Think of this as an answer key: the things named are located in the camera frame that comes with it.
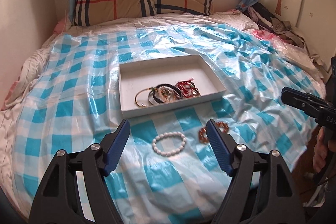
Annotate white shallow cardboard box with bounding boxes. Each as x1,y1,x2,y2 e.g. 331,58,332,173
119,55,226,118

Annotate left plaid pillow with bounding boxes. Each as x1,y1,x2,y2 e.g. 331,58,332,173
72,0,157,27

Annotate black braided leather bracelet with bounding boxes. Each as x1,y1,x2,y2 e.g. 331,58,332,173
152,82,184,104

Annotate black camera box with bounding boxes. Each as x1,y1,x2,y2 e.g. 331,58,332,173
330,56,336,106

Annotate pile of dark clothes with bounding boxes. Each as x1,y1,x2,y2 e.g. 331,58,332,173
244,3,305,48

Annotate person right hand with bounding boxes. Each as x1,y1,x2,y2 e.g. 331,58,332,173
313,127,335,173

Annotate silver cuff bangle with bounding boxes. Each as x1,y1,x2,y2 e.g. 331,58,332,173
147,91,158,106

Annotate amber bead bracelet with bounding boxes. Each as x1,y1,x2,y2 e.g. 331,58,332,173
198,121,231,144

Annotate red cord bracelet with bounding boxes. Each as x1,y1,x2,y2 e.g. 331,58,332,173
174,77,202,98

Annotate white oval bead bracelet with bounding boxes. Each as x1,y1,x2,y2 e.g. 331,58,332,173
151,131,188,158

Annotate gold woven cord bracelet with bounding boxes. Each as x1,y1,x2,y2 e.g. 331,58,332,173
134,86,156,109

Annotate pink bead bracelet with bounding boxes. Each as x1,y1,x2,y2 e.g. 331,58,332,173
156,87,176,103

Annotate blue white checkered plastic sheet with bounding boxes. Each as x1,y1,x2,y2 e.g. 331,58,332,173
12,24,326,223

